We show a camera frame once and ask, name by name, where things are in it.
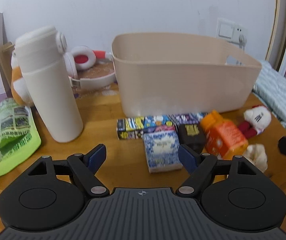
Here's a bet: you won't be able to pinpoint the cream fluffy plush ball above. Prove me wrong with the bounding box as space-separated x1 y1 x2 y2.
243 144 268 173

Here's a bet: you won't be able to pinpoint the orange plastic bottle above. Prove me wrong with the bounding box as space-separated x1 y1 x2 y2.
200 110 249 160

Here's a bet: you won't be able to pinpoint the small black box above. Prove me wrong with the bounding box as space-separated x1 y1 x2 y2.
178 124 206 153

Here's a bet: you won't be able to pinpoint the white kitty plush toy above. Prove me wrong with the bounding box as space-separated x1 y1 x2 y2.
238 105 271 139

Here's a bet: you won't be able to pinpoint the blue white tissue pack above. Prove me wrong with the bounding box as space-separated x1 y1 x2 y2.
143 131 183 173

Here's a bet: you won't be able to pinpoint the colourful long cartoon box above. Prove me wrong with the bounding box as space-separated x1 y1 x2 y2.
116 112 208 139

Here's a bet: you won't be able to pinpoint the striped light blue blanket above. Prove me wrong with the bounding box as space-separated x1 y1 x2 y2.
252 60 286 129

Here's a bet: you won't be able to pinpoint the green snack bag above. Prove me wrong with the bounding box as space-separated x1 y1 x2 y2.
0 98 41 177

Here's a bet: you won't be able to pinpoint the round beige tray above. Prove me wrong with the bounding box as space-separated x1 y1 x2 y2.
69 61 116 91

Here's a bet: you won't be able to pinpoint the orange hamster plush toy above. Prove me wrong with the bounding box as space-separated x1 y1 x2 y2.
11 51 34 107

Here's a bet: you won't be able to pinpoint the beige plastic storage bin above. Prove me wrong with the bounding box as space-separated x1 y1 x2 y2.
112 33 262 117

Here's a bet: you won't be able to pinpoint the white red headphones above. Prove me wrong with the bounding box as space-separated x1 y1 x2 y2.
63 46 112 78

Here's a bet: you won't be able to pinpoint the cream insulated bottle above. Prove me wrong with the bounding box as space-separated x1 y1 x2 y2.
14 26 83 142

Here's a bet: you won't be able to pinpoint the cardboard box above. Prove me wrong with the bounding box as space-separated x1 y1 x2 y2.
0 42 14 97

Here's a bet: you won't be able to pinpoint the white plug and cable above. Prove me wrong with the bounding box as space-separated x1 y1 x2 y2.
237 34 248 53

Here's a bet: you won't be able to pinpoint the white wall switch socket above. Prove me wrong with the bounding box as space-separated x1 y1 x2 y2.
216 18 247 46

